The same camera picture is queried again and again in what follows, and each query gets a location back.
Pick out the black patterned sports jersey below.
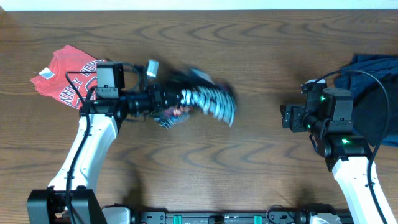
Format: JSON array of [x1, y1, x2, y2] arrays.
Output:
[[152, 68, 236, 129]]

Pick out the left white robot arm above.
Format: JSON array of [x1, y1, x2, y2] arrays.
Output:
[[27, 84, 187, 223]]

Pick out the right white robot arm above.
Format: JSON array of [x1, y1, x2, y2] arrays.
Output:
[[280, 80, 396, 223]]

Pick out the dark blue clothes pile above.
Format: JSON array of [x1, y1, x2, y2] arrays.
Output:
[[334, 54, 397, 147]]

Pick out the red folded t-shirt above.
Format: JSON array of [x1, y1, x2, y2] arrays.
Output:
[[30, 45, 104, 109]]

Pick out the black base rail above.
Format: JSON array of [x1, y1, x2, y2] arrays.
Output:
[[102, 203, 355, 224]]

